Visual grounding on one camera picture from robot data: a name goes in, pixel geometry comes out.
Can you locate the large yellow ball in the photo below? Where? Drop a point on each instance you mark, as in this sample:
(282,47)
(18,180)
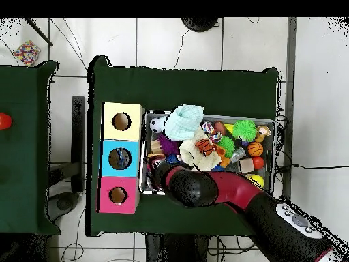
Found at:
(257,179)

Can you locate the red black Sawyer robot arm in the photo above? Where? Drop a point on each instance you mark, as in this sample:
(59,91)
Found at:
(234,191)

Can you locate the multicoloured speckled toy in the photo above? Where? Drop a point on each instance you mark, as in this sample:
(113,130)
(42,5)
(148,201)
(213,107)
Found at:
(26,53)

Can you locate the black round floor base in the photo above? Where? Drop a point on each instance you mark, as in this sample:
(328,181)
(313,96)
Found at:
(199,23)

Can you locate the green spiky rubber ball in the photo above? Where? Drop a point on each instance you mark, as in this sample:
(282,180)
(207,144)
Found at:
(244,130)

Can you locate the red ball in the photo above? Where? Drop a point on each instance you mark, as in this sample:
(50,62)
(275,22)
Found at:
(258,162)

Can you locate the wooden box with three holes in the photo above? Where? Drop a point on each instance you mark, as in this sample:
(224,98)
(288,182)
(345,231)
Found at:
(107,185)

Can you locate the mint green waffle cloth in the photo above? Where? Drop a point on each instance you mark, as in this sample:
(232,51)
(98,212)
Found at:
(184,121)

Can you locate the orange striped tiger plush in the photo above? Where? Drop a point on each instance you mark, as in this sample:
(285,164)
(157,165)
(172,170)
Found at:
(204,146)

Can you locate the shallow clear mesh bin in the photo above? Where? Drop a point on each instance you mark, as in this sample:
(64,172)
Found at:
(143,183)

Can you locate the red round disc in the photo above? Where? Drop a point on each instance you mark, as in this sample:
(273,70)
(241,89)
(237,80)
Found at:
(4,121)

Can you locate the small soccer ball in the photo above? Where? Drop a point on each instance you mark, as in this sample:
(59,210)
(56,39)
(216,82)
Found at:
(155,124)

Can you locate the cream yellow waffle cloth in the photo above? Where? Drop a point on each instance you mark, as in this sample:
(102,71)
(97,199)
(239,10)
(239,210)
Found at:
(196,155)

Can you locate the black upright panel stand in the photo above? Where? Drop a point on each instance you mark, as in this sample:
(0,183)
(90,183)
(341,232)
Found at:
(78,142)

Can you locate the purple spiky ball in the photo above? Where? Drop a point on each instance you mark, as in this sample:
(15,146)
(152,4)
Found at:
(168,144)

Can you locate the clear plastic wrapper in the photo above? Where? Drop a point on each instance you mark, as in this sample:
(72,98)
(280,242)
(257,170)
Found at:
(121,158)

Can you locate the dark green side table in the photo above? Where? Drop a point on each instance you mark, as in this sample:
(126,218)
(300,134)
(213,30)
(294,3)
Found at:
(27,164)

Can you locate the dark green table cloth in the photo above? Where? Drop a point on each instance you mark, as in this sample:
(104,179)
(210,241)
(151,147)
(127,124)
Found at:
(185,87)

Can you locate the orange mini basketball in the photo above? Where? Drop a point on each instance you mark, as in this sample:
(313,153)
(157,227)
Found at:
(254,149)

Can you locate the light wooden cube block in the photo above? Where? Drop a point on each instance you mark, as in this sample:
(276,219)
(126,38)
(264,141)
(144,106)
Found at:
(246,165)

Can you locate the small green spiky ball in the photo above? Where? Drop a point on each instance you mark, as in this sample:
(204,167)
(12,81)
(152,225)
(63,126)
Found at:
(226,144)

